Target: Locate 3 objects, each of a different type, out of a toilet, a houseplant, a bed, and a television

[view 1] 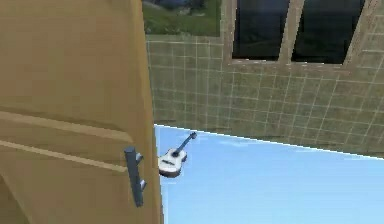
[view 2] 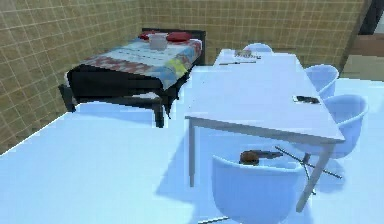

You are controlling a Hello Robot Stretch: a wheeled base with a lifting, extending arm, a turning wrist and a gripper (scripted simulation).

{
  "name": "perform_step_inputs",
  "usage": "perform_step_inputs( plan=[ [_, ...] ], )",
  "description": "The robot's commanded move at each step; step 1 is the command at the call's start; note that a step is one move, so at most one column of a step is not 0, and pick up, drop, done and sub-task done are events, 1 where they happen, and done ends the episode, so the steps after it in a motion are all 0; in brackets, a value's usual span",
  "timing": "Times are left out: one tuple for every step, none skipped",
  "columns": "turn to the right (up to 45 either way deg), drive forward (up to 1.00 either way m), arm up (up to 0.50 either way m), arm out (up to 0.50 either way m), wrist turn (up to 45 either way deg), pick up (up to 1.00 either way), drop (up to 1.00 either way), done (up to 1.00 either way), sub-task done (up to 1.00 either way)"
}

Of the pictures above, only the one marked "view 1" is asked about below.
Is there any white guitar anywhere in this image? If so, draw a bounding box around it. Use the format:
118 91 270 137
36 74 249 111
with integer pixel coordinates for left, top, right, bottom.
157 131 198 179

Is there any tan wooden room door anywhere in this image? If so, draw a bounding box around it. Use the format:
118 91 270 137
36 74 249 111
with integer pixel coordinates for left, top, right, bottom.
0 0 165 224

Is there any grey bar door handle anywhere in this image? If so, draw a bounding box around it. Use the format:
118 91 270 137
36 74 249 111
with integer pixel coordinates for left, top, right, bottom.
123 145 148 208

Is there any green landscape wall picture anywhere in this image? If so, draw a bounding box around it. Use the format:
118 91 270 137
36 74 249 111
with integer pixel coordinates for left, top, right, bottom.
141 0 224 38

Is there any dark window with tan frame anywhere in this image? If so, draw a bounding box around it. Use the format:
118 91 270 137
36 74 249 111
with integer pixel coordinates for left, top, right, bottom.
222 0 383 68

